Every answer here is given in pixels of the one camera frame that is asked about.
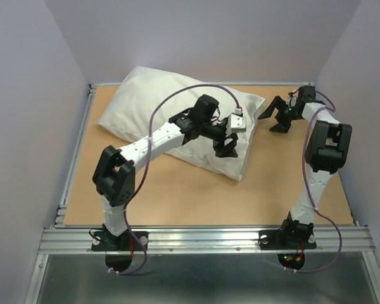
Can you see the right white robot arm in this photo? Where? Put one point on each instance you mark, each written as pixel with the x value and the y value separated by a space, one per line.
pixel 325 150

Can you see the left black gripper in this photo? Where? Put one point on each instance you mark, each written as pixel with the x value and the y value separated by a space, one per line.
pixel 227 151

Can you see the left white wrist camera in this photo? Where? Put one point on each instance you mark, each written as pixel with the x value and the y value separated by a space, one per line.
pixel 236 123

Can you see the aluminium rail frame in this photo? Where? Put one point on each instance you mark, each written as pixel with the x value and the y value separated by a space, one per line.
pixel 204 241

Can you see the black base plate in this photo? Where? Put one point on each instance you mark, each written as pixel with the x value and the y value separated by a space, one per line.
pixel 103 241
pixel 272 239

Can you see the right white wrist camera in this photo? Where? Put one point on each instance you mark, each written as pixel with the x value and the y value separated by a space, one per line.
pixel 293 99

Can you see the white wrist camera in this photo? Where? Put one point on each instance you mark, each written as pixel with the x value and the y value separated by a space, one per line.
pixel 293 99
pixel 236 123

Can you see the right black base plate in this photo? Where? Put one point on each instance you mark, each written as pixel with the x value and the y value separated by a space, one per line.
pixel 272 239

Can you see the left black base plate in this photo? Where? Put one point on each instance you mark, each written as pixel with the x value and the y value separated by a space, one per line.
pixel 103 241

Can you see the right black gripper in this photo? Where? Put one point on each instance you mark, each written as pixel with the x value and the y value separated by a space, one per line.
pixel 282 125

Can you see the cream pillowcase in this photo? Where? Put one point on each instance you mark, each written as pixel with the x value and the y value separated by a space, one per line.
pixel 148 97

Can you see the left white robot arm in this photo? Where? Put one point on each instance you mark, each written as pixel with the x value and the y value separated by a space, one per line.
pixel 115 173

